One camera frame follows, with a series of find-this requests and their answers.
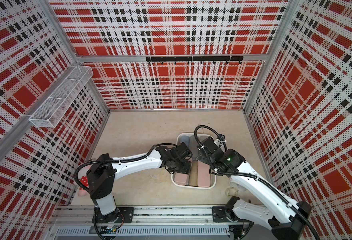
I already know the rubber band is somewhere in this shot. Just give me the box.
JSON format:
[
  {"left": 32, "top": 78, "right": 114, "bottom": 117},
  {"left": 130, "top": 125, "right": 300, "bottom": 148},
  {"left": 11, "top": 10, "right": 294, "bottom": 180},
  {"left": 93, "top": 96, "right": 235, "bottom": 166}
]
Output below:
[{"left": 225, "top": 187, "right": 238, "bottom": 197}]

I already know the white plastic storage tray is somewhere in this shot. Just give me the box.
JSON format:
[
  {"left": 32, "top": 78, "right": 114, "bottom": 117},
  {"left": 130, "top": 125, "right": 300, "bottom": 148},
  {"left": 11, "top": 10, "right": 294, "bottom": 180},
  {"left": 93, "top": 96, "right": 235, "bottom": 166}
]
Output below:
[{"left": 171, "top": 133, "right": 217, "bottom": 190}]

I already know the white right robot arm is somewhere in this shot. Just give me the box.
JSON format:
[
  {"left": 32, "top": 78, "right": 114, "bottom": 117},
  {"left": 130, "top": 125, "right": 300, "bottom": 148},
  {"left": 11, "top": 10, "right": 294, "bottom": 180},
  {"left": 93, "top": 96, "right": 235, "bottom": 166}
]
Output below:
[{"left": 193, "top": 125, "right": 320, "bottom": 240}]

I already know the pink glasses case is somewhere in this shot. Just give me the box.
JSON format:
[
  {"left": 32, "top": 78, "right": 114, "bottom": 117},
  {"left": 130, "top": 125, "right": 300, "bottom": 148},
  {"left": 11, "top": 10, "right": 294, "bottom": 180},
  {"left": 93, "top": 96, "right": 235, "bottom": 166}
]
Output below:
[
  {"left": 174, "top": 173, "right": 189, "bottom": 186},
  {"left": 197, "top": 161, "right": 210, "bottom": 188}
]

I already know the white wire mesh basket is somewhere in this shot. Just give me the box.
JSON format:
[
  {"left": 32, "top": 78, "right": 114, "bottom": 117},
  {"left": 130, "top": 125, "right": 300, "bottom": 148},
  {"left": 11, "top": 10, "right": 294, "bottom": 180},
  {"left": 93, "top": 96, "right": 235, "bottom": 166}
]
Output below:
[{"left": 29, "top": 66, "right": 93, "bottom": 128}]

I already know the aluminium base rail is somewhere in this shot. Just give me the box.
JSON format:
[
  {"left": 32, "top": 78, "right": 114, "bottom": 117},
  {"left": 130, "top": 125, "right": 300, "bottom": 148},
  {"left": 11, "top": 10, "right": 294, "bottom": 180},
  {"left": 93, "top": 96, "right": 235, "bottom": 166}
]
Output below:
[{"left": 48, "top": 205, "right": 254, "bottom": 238}]

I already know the pink plush toy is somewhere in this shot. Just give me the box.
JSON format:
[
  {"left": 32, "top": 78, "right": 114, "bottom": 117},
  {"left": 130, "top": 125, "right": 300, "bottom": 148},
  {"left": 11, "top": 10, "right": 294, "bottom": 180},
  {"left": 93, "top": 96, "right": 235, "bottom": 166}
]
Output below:
[{"left": 77, "top": 165, "right": 91, "bottom": 197}]

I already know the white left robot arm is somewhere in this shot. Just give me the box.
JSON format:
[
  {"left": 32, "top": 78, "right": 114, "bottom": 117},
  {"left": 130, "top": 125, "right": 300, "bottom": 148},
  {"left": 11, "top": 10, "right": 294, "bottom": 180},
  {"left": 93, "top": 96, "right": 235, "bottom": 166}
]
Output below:
[{"left": 74, "top": 143, "right": 193, "bottom": 225}]

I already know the white round tape dispenser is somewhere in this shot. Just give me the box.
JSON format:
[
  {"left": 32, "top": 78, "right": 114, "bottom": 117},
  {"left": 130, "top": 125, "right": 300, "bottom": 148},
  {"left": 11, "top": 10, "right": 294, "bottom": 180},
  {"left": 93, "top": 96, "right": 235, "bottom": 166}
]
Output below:
[{"left": 229, "top": 182, "right": 244, "bottom": 193}]

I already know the grey glasses case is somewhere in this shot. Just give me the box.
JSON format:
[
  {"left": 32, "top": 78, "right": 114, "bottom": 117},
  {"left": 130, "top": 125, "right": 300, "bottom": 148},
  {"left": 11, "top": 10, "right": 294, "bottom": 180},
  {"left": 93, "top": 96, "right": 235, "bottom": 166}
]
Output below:
[{"left": 189, "top": 136, "right": 199, "bottom": 161}]

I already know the beige glasses case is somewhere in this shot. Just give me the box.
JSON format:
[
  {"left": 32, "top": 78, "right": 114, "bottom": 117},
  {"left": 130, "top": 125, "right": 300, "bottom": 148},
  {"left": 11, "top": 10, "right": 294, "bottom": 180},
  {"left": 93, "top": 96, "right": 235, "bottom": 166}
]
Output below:
[{"left": 188, "top": 161, "right": 198, "bottom": 187}]

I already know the black wall hook rail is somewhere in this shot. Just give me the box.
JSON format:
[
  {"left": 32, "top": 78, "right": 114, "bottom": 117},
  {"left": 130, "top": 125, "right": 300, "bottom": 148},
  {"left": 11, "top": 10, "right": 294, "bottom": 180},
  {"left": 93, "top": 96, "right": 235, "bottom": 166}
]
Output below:
[{"left": 146, "top": 56, "right": 244, "bottom": 64}]

